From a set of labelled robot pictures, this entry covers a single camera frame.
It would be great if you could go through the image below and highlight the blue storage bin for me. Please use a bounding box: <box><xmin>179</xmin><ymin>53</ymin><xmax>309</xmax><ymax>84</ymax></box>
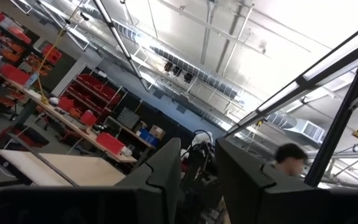
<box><xmin>137</xmin><ymin>128</ymin><xmax>160</xmax><ymax>147</ymax></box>

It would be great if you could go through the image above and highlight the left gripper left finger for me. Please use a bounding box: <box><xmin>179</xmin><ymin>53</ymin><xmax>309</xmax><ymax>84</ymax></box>
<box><xmin>115</xmin><ymin>138</ymin><xmax>182</xmax><ymax>224</ymax></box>

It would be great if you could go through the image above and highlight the red storage bin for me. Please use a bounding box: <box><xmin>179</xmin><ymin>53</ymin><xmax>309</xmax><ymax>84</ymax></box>
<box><xmin>0</xmin><ymin>63</ymin><xmax>31</xmax><ymax>86</ymax></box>
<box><xmin>96</xmin><ymin>131</ymin><xmax>127</xmax><ymax>156</ymax></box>
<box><xmin>80</xmin><ymin>110</ymin><xmax>98</xmax><ymax>127</ymax></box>
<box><xmin>57</xmin><ymin>96</ymin><xmax>75</xmax><ymax>113</ymax></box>

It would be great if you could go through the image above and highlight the long wooden workbench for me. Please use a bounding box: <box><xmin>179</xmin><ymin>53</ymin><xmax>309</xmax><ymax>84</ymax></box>
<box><xmin>0</xmin><ymin>73</ymin><xmax>138</xmax><ymax>164</ymax></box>

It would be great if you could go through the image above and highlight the white LED light bar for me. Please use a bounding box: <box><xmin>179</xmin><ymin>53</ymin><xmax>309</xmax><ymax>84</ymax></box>
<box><xmin>301</xmin><ymin>18</ymin><xmax>358</xmax><ymax>82</ymax></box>
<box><xmin>225</xmin><ymin>80</ymin><xmax>301</xmax><ymax>136</ymax></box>

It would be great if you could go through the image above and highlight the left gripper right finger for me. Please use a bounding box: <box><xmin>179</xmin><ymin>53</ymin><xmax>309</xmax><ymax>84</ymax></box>
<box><xmin>214</xmin><ymin>138</ymin><xmax>315</xmax><ymax>224</ymax></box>

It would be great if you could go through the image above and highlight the dark shelving with red bins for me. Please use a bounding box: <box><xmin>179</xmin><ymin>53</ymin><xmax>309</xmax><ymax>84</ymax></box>
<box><xmin>0</xmin><ymin>9</ymin><xmax>63</xmax><ymax>78</ymax></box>

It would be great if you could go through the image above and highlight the grey ceiling heater unit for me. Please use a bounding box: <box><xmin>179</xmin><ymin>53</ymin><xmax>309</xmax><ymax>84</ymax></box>
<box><xmin>265</xmin><ymin>111</ymin><xmax>327</xmax><ymax>146</ymax></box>

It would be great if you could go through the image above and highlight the black aluminium frame post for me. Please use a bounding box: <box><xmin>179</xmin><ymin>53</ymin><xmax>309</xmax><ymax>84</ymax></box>
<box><xmin>304</xmin><ymin>53</ymin><xmax>358</xmax><ymax>188</ymax></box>

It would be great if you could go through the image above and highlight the cardboard box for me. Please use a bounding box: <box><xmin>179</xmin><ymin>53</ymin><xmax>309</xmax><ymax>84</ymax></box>
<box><xmin>149</xmin><ymin>124</ymin><xmax>167</xmax><ymax>140</ymax></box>

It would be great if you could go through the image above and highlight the red stool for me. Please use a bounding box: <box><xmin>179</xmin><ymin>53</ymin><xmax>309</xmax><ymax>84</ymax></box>
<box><xmin>0</xmin><ymin>94</ymin><xmax>19</xmax><ymax>121</ymax></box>

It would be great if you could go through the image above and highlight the short wooden workbench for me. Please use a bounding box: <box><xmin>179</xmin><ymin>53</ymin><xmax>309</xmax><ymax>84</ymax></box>
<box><xmin>104</xmin><ymin>115</ymin><xmax>157</xmax><ymax>151</ymax></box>

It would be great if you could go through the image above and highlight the red shelving rack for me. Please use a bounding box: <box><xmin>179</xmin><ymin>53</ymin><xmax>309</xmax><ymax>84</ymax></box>
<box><xmin>61</xmin><ymin>73</ymin><xmax>127</xmax><ymax>121</ymax></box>

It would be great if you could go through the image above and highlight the person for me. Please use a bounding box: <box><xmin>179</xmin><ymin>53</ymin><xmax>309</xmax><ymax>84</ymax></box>
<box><xmin>270</xmin><ymin>142</ymin><xmax>309</xmax><ymax>178</ymax></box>

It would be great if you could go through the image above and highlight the grey drawer cabinet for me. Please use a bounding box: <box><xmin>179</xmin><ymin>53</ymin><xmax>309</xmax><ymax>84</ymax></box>
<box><xmin>116</xmin><ymin>107</ymin><xmax>140</xmax><ymax>130</ymax></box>

